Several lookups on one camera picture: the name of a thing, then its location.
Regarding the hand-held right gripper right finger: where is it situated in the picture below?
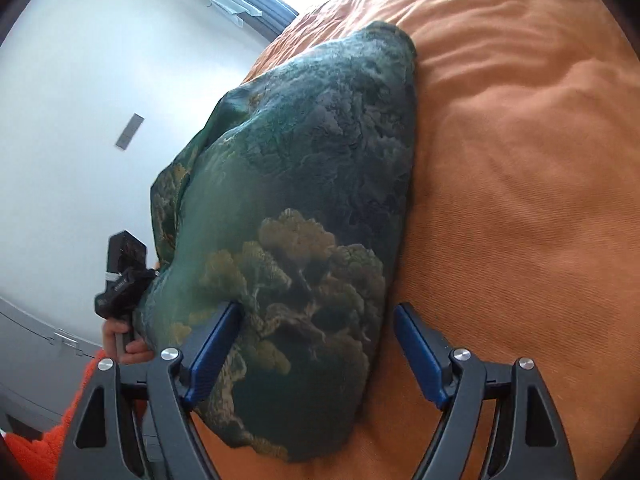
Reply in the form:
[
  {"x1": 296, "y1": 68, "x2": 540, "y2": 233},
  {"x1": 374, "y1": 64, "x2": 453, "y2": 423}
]
[{"x1": 392, "y1": 301, "x2": 578, "y2": 480}]

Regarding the light blue hanging towel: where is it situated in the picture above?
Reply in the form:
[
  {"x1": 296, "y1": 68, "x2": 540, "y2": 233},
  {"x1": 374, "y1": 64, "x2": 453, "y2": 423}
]
[{"x1": 210, "y1": 0, "x2": 263, "y2": 25}]

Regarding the person's left hand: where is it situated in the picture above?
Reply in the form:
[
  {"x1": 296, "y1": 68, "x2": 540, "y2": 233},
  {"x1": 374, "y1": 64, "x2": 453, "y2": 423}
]
[{"x1": 101, "y1": 317, "x2": 156, "y2": 366}]

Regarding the person's left forearm orange sleeve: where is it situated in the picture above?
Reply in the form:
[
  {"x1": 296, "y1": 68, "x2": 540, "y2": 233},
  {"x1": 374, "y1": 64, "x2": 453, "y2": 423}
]
[{"x1": 10, "y1": 350, "x2": 151, "y2": 480}]

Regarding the grey cabinet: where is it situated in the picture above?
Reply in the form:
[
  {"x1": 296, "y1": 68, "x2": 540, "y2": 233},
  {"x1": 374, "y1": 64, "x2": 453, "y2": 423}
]
[{"x1": 0, "y1": 295, "x2": 151, "y2": 436}]

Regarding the metal cabinet handle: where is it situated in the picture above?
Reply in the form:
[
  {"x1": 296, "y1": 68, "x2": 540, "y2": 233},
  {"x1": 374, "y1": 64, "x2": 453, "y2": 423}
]
[{"x1": 50, "y1": 329, "x2": 85, "y2": 357}]

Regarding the dark wall switch plate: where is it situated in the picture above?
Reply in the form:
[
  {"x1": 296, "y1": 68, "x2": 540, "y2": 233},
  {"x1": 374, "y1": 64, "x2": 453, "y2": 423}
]
[{"x1": 114, "y1": 114, "x2": 144, "y2": 150}]

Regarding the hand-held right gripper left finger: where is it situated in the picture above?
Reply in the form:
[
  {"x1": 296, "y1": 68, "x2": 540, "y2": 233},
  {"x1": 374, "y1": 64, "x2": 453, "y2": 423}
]
[{"x1": 55, "y1": 301, "x2": 244, "y2": 480}]

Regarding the green landscape printed jacket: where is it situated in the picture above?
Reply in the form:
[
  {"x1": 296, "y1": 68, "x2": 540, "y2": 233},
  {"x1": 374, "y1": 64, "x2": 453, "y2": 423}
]
[{"x1": 135, "y1": 20, "x2": 418, "y2": 463}]

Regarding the orange bedspread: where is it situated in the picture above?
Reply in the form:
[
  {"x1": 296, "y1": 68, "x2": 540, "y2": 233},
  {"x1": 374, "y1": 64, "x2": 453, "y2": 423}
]
[{"x1": 192, "y1": 0, "x2": 640, "y2": 480}]

